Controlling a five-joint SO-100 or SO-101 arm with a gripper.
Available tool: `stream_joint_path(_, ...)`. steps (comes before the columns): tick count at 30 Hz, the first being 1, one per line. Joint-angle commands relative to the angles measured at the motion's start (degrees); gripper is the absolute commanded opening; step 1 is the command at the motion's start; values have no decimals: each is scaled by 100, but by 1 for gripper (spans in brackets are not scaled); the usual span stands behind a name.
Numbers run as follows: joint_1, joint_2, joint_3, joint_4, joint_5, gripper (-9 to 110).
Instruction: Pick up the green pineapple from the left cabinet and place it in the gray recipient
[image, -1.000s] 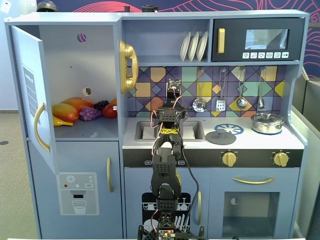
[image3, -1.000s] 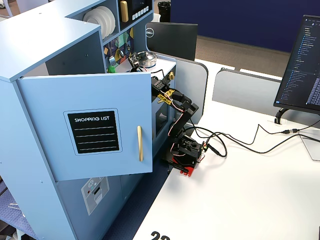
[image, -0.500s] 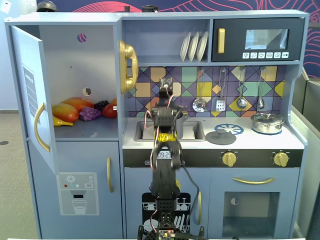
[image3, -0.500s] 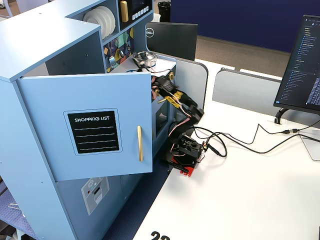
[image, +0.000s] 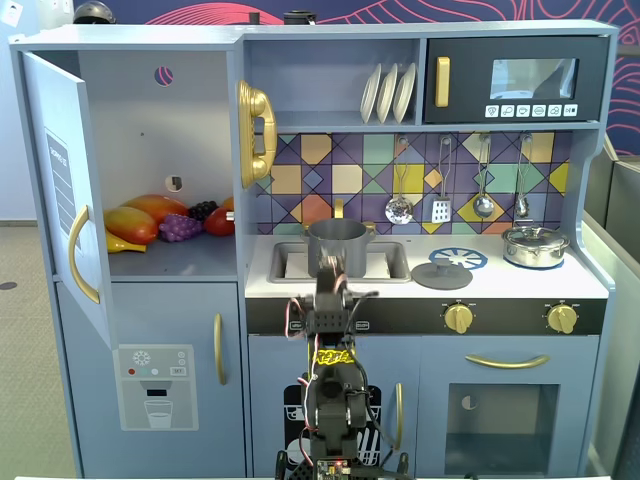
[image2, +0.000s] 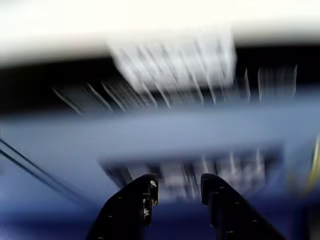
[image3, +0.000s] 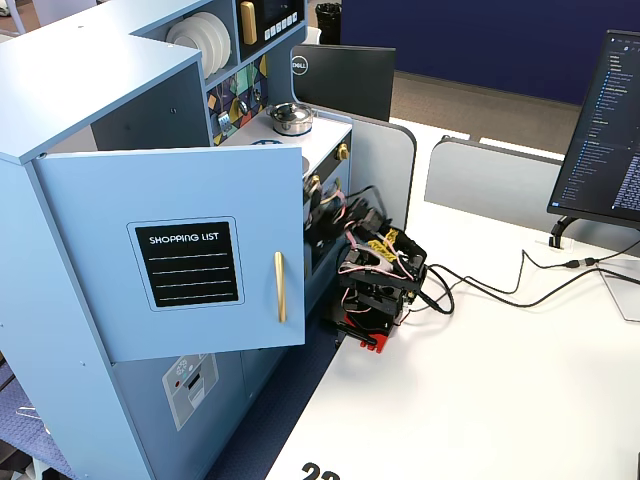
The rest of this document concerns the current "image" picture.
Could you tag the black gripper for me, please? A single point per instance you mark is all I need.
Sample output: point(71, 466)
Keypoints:
point(328, 278)

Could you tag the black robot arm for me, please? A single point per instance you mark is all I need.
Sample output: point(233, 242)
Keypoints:
point(332, 400)

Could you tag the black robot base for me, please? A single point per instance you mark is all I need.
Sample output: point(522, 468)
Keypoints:
point(295, 467)

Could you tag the gray pot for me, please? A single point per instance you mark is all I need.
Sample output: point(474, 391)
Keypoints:
point(360, 245)

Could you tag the gold toy faucet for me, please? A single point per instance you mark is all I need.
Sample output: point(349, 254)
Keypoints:
point(339, 209)

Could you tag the gray toy sink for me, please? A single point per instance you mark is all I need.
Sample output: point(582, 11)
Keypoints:
point(395, 260)

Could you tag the metal skimmer spoon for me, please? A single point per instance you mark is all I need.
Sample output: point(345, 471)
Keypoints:
point(398, 210)

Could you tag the gray pot lid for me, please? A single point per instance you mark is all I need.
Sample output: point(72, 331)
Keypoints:
point(442, 277)

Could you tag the red toy fruit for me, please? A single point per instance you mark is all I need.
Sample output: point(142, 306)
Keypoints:
point(219, 224)

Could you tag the orange toy fruit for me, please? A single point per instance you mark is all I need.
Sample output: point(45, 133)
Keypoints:
point(228, 203)

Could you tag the metal slotted spatula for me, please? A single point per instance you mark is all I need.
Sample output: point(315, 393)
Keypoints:
point(441, 211)

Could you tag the gold stove knob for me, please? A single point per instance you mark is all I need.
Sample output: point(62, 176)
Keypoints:
point(459, 319)
point(562, 319)

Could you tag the black toy grapes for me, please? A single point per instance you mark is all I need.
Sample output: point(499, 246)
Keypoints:
point(202, 210)

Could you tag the gold toy telephone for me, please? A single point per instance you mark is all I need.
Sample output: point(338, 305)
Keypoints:
point(255, 130)

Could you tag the purple toy grapes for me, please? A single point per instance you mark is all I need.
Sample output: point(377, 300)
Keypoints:
point(180, 227)

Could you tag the metal ladle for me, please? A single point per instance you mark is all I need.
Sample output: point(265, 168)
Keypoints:
point(483, 206)

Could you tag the white toy plate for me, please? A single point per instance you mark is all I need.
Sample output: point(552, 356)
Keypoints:
point(404, 92)
point(386, 92)
point(369, 95)

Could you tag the large red yellow mango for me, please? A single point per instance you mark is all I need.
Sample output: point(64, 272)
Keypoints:
point(157, 206)

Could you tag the metal hanging spoon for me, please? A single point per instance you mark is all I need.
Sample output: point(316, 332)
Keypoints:
point(522, 205)

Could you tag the steel pot with lid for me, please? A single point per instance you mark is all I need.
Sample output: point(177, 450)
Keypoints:
point(534, 247)

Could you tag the small red yellow mango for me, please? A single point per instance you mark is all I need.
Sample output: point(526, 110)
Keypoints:
point(130, 224)

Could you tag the robot controller board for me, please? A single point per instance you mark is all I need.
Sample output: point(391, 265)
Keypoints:
point(332, 470)

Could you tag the yellow toy banana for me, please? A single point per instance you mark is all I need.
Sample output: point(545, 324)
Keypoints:
point(125, 246)

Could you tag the blue toy kitchen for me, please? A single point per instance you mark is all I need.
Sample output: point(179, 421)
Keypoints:
point(500, 400)

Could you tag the black toy microwave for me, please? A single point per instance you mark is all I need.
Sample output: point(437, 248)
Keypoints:
point(470, 80)

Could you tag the black cylinder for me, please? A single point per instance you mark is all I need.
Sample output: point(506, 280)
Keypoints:
point(299, 17)

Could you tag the small black cap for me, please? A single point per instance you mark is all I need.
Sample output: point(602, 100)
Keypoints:
point(254, 18)

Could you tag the blue fridge door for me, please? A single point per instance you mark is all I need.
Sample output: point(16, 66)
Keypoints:
point(60, 190)

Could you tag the gray office partition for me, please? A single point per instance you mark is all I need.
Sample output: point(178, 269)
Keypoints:
point(620, 300)

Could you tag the black floor disc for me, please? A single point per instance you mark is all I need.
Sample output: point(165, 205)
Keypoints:
point(8, 285)

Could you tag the white wall outlet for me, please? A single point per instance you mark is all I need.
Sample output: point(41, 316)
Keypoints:
point(10, 12)

